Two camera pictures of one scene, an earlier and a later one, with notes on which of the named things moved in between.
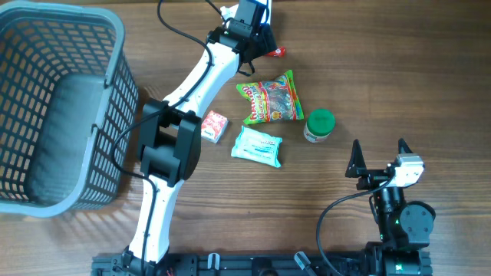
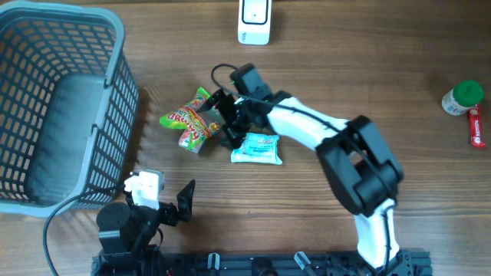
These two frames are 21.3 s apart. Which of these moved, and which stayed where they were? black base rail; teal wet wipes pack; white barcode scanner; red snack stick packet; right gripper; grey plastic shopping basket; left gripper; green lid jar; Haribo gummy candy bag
Moved: left gripper; green lid jar; Haribo gummy candy bag; right gripper; red snack stick packet
Stayed: white barcode scanner; grey plastic shopping basket; black base rail; teal wet wipes pack
